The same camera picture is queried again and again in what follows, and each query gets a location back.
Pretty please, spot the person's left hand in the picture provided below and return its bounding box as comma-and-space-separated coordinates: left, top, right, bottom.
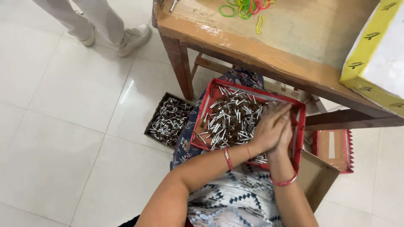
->
251, 102, 293, 154

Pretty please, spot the person's right hand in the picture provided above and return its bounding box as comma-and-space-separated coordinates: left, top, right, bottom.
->
273, 117, 294, 156

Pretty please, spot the pile of metal-capped brown pieces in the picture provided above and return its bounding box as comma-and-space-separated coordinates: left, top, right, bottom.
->
196, 87, 278, 165

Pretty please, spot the wooden table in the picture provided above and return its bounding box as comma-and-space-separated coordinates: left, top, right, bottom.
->
151, 0, 404, 131

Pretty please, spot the red box lid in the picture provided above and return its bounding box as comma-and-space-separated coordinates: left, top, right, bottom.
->
312, 129, 355, 174

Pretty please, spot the wide red bangle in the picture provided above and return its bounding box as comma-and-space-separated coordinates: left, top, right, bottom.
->
223, 146, 234, 172

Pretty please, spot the red beaded bangle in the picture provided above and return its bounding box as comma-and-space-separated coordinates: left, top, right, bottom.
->
268, 170, 298, 187

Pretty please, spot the red cardboard box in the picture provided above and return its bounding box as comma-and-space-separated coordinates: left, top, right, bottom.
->
190, 78, 307, 173

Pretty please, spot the large plain cardboard box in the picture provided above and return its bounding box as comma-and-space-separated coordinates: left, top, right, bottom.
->
294, 149, 340, 213

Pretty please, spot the pile of coloured rubber bands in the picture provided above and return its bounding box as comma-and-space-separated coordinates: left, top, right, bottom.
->
227, 0, 278, 20

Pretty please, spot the yellow and white carton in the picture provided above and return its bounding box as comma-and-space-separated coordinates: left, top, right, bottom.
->
340, 0, 404, 118

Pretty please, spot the heap of silver metal pieces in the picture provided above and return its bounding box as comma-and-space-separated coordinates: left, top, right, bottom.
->
149, 97, 194, 147

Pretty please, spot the green rubber band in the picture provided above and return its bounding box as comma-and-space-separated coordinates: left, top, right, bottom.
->
218, 4, 237, 18

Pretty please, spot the brown cardboard box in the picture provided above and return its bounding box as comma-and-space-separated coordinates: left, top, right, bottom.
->
144, 92, 196, 149

